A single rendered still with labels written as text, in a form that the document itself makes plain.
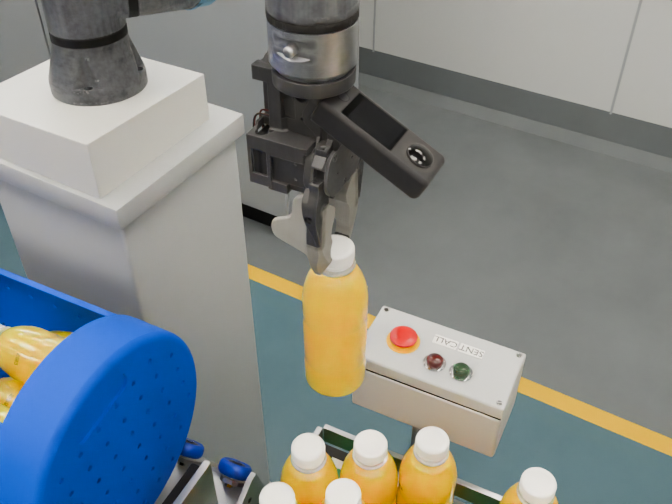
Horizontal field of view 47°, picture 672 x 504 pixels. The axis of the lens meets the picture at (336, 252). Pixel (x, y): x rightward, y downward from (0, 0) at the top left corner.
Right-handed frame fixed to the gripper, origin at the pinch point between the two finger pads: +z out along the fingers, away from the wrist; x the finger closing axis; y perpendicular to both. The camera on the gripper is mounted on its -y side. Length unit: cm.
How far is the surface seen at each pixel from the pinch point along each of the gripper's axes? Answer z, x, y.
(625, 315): 134, -152, -33
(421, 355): 23.7, -11.3, -6.6
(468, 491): 36.5, -3.6, -17.0
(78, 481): 20.6, 23.6, 18.4
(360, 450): 23.8, 5.0, -5.6
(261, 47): 58, -136, 93
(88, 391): 11.1, 18.9, 18.5
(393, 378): 25.4, -7.6, -4.4
